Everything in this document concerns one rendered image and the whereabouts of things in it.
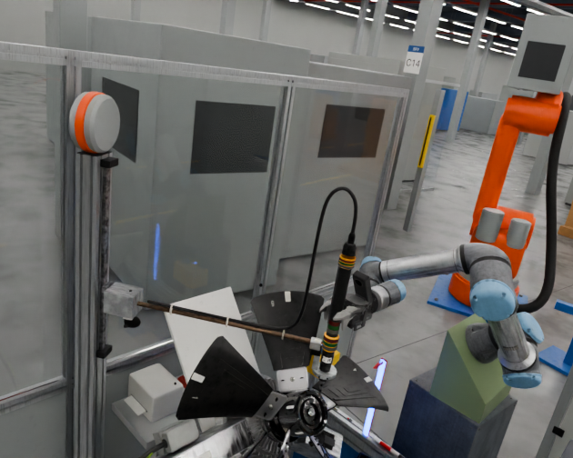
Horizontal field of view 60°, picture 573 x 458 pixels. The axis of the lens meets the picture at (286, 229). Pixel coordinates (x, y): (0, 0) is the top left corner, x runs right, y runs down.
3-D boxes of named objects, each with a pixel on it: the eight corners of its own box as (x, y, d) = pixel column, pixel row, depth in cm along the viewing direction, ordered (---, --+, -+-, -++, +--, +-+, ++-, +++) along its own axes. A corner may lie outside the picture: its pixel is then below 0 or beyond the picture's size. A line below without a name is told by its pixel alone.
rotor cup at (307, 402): (255, 413, 137) (285, 408, 128) (284, 379, 147) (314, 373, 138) (283, 454, 138) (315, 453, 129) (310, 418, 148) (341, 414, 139)
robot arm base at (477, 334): (481, 323, 193) (503, 315, 187) (496, 362, 188) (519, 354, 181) (459, 324, 184) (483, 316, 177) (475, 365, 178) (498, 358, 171)
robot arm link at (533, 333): (510, 330, 185) (544, 319, 176) (513, 362, 176) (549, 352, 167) (490, 314, 181) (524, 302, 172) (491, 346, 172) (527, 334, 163)
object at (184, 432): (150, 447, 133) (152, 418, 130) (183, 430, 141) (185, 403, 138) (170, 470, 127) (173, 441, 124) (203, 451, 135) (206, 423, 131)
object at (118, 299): (98, 313, 145) (99, 288, 142) (110, 303, 151) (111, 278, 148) (132, 321, 143) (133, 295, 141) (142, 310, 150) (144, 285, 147)
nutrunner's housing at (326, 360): (315, 382, 141) (345, 233, 126) (316, 373, 145) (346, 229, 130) (328, 384, 141) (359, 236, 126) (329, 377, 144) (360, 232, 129)
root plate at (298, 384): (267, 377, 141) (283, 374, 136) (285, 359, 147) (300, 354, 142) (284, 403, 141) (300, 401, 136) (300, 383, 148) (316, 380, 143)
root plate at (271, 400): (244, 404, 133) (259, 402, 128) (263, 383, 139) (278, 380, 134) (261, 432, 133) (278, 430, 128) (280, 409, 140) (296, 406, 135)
